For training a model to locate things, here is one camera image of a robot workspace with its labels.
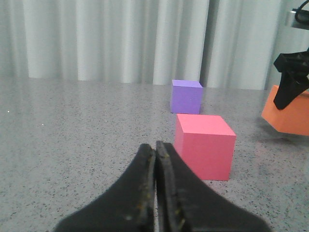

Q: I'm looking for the purple foam cube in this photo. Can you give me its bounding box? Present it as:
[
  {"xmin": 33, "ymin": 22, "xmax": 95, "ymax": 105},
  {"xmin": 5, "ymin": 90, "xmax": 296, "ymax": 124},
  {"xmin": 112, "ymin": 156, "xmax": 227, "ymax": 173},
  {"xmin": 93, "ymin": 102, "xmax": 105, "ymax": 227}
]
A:
[{"xmin": 170, "ymin": 79, "xmax": 203, "ymax": 114}]

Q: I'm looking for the silver other-arm gripper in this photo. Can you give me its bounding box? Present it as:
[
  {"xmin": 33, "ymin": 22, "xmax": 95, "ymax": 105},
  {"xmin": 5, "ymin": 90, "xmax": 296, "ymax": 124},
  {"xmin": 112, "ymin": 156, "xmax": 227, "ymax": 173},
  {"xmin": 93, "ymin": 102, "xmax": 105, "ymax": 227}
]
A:
[{"xmin": 273, "ymin": 0, "xmax": 309, "ymax": 110}]

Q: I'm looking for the pink foam cube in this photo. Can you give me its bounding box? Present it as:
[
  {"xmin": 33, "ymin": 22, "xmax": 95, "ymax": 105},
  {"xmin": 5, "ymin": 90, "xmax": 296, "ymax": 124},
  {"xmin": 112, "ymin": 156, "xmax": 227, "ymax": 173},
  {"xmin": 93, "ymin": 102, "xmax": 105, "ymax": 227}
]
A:
[{"xmin": 174, "ymin": 114, "xmax": 236, "ymax": 181}]

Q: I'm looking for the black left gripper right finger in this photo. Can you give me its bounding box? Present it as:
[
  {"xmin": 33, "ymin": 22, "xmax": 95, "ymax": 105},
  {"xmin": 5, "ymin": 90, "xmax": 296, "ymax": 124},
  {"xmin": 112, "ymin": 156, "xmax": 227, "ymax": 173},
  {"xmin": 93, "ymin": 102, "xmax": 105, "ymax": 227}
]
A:
[{"xmin": 155, "ymin": 141, "xmax": 271, "ymax": 232}]

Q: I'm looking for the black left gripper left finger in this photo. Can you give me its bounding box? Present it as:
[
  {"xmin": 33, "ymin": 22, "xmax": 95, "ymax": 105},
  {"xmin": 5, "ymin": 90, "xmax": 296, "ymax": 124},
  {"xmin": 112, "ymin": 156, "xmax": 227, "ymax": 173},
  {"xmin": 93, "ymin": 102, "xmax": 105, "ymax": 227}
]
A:
[{"xmin": 55, "ymin": 144, "xmax": 155, "ymax": 232}]

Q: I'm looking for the grey-white pleated curtain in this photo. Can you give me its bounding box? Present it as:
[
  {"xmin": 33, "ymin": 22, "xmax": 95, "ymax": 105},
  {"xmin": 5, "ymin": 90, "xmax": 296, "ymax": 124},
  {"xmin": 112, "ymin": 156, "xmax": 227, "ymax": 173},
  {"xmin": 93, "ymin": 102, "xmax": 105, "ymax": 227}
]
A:
[{"xmin": 0, "ymin": 0, "xmax": 309, "ymax": 90}]

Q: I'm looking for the orange foam cube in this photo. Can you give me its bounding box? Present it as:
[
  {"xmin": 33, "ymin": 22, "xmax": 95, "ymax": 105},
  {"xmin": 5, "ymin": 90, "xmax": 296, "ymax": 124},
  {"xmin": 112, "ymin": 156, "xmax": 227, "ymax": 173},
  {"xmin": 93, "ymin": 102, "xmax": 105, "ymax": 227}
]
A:
[{"xmin": 261, "ymin": 85, "xmax": 309, "ymax": 136}]

